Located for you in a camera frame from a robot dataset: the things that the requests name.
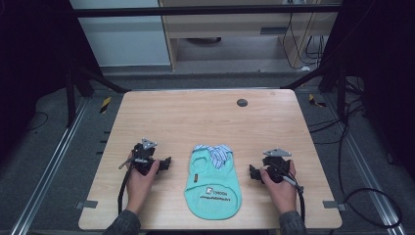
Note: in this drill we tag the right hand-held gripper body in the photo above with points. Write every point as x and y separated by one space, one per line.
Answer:
276 164

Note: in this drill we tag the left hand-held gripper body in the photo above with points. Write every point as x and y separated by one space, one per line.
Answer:
146 154

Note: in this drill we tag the mint green pet shirt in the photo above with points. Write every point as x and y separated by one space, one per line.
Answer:
212 186

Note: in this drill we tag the person's right hand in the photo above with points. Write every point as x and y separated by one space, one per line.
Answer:
282 194

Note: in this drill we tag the person's left hand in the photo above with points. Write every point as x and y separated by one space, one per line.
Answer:
138 187

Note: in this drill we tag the yellow black striped tape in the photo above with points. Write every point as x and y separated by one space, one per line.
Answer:
315 101
105 105

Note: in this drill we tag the grey round table grommet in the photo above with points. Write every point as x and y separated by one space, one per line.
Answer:
242 103

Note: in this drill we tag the white cabinet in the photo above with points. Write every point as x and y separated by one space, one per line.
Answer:
124 42

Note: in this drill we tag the light wooden desk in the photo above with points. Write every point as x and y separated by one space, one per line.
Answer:
228 27

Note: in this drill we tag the black curtain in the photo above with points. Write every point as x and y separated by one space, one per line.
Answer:
32 65
385 65

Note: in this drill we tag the grey metal table bracket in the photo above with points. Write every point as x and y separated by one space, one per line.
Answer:
87 204
332 205

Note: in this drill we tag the aluminium floor rail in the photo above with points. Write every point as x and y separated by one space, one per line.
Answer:
365 164
49 164

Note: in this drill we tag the black metal frame stand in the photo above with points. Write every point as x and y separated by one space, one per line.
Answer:
341 94
70 98

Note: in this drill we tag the black horizontal frame bar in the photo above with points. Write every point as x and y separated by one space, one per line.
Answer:
202 10

